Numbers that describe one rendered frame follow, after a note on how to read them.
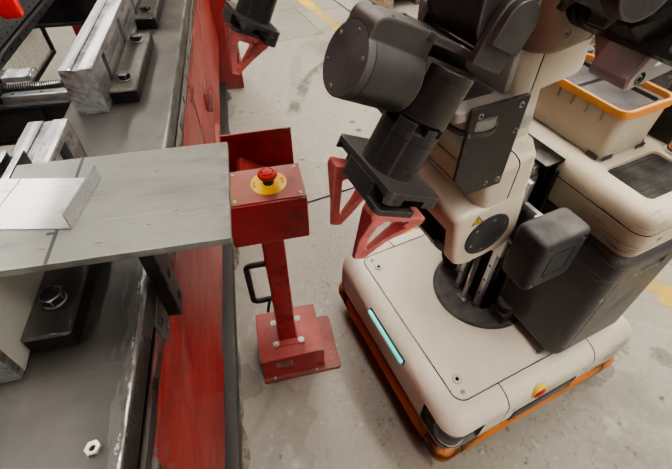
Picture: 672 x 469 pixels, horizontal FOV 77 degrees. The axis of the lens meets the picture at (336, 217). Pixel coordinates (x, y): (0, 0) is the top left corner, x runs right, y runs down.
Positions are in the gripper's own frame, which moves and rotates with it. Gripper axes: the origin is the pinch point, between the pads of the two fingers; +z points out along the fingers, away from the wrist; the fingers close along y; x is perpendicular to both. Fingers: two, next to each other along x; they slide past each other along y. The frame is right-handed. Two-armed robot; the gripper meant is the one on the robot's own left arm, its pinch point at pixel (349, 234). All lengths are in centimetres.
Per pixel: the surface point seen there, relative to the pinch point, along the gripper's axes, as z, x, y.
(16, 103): 33, -31, -81
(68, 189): 11.7, -24.3, -20.4
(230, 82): 70, 72, -225
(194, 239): 6.6, -13.7, -6.2
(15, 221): 14.1, -29.1, -17.1
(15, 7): -3.6, -30.2, -32.9
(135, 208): 8.8, -18.2, -13.8
